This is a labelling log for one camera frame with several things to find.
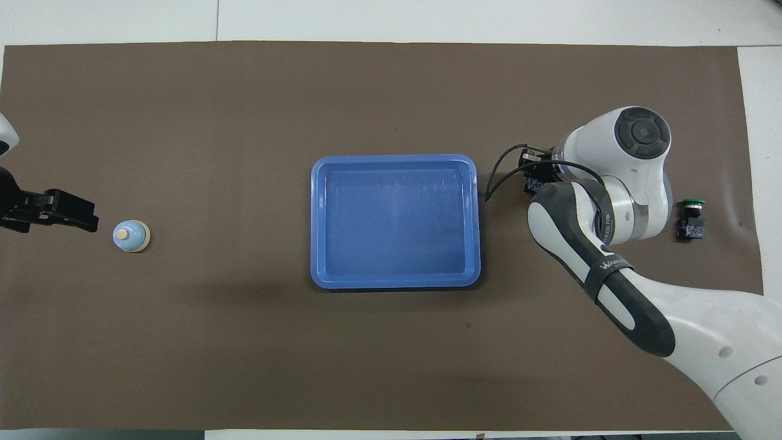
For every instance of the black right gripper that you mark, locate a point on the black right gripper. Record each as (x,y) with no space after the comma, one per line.
(537,162)

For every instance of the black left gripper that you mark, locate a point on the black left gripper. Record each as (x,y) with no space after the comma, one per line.
(24,211)

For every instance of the light blue call bell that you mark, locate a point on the light blue call bell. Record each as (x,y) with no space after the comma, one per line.
(131,237)

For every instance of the green push button switch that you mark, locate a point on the green push button switch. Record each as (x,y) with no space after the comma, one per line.
(690,227)

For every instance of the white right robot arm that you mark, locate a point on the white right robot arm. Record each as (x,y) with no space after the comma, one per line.
(702,330)

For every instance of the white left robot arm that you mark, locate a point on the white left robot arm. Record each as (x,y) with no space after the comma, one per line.
(6,137)

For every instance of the blue plastic tray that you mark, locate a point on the blue plastic tray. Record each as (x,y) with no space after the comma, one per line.
(397,226)

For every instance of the brown table mat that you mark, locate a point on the brown table mat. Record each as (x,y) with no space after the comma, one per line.
(244,342)

